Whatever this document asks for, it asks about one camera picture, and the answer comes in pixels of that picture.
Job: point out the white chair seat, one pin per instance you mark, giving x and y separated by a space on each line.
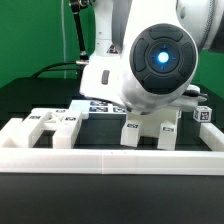
154 124

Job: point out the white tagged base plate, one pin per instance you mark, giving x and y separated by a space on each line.
96 107

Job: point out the white U-shaped fence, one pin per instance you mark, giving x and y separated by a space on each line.
25 160

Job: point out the white tagged cube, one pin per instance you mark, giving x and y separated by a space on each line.
202 114

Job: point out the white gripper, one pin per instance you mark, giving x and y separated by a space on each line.
190 99

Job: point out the white chair back frame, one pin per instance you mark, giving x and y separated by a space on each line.
64 123

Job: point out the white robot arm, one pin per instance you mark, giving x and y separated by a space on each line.
146 51

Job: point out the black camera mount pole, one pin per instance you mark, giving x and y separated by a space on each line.
76 6

